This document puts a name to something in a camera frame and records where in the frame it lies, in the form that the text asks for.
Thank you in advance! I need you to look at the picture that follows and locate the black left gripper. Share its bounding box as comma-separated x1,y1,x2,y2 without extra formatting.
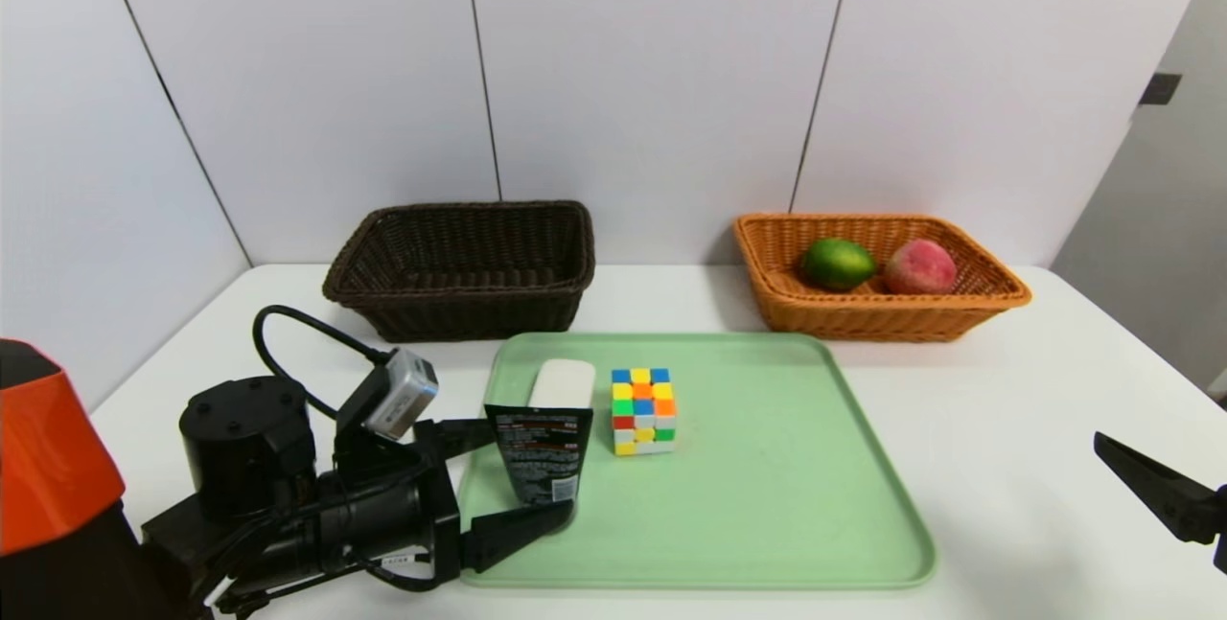
316,417,576,584

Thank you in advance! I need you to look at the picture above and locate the black cosmetic tube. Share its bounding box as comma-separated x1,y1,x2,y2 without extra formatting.
484,403,595,511

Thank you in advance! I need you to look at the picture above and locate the green mango fruit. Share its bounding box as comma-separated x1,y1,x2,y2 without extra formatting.
799,238,878,292

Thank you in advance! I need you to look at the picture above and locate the pink peach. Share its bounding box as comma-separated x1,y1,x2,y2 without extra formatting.
883,238,959,296

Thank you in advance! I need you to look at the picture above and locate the dark brown wicker basket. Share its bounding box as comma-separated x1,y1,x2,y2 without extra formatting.
323,200,597,344

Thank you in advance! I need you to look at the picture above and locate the orange wicker basket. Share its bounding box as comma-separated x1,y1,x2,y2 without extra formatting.
734,213,1032,344

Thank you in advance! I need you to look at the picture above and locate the white soap bar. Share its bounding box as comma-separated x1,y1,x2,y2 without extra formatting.
528,358,597,410

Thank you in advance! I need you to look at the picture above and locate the colourful puzzle cube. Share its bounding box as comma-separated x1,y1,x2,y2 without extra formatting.
612,368,678,457

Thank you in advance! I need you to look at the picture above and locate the light green plastic tray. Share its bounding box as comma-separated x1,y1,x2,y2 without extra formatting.
445,332,938,590

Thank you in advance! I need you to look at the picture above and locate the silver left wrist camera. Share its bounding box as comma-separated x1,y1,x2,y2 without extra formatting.
362,348,440,442

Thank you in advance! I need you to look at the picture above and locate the black left camera cable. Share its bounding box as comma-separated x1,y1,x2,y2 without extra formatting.
252,305,394,420

